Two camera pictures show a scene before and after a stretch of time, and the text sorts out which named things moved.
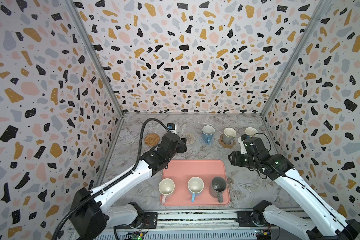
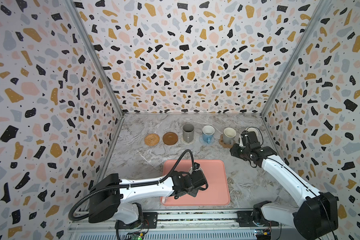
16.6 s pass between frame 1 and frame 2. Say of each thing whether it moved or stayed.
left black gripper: moved
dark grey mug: moved
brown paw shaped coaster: stayed
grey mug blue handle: stayed
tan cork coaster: stayed
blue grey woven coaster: stayed
